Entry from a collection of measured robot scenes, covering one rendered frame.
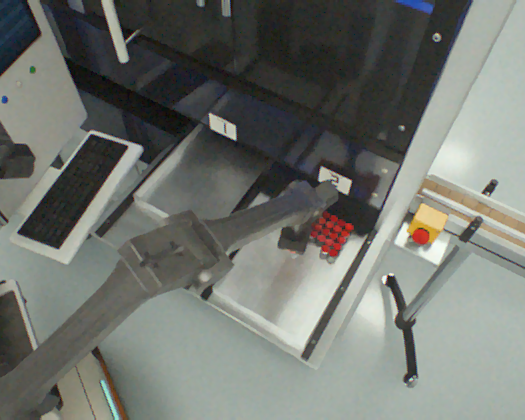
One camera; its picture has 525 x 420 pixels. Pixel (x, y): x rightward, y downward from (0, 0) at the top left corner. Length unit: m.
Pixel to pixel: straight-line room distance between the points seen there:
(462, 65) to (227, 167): 0.76
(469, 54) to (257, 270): 0.71
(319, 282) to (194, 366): 0.97
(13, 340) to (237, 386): 1.13
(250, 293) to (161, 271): 0.62
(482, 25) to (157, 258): 0.59
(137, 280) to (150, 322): 1.54
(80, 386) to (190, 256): 1.26
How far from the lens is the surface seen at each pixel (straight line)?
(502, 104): 3.17
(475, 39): 0.85
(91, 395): 1.83
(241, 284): 1.21
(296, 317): 1.19
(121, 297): 0.63
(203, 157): 1.43
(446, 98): 0.93
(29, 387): 0.76
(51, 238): 1.45
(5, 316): 1.14
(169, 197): 1.36
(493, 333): 2.34
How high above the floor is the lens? 2.00
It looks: 58 degrees down
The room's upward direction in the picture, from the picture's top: 2 degrees clockwise
